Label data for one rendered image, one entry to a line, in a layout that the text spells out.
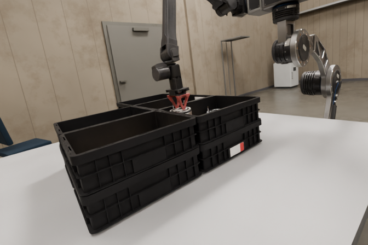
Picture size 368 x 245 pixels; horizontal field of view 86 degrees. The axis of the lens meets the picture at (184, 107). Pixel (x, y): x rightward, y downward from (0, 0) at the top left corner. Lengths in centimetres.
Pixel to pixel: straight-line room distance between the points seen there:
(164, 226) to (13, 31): 370
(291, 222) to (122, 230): 43
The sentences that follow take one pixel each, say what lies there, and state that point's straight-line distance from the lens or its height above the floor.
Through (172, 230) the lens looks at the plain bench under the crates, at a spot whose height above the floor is 70.
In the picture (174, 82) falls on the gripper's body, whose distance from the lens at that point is 87.
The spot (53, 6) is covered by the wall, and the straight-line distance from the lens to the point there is 414.
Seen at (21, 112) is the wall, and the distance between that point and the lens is 390.
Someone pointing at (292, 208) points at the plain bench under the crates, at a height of 70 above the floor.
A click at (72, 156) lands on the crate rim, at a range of 55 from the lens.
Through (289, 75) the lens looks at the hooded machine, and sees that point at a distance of 773.
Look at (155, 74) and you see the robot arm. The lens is 84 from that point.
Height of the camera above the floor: 110
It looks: 11 degrees down
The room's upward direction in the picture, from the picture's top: 7 degrees counter-clockwise
